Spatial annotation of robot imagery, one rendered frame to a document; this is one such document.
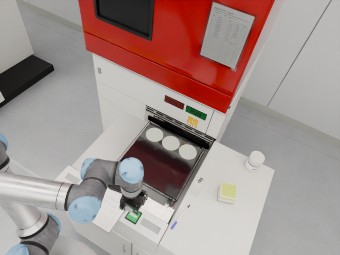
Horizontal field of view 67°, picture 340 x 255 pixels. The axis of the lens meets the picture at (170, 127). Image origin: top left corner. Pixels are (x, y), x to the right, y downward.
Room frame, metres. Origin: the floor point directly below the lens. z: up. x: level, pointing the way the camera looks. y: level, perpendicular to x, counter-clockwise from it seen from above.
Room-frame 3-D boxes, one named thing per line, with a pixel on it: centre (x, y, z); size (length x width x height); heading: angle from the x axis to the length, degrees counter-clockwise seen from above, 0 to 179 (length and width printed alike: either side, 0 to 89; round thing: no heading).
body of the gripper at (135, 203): (0.38, 0.09, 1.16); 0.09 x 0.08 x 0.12; 70
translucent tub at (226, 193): (0.55, -0.31, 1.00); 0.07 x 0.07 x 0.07; 88
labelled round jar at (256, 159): (0.75, -0.45, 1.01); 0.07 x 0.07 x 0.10
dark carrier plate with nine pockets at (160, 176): (0.74, 0.02, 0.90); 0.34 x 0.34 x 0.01; 70
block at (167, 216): (0.43, -0.07, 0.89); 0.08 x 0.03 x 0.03; 160
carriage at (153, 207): (0.49, 0.09, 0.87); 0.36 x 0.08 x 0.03; 70
